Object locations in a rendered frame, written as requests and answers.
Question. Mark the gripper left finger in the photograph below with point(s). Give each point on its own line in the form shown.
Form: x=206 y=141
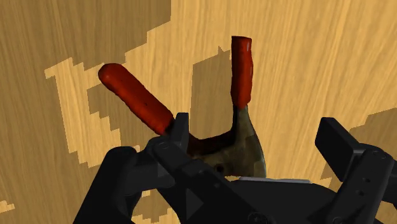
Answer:
x=173 y=173

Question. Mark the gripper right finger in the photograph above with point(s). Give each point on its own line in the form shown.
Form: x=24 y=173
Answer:
x=356 y=173

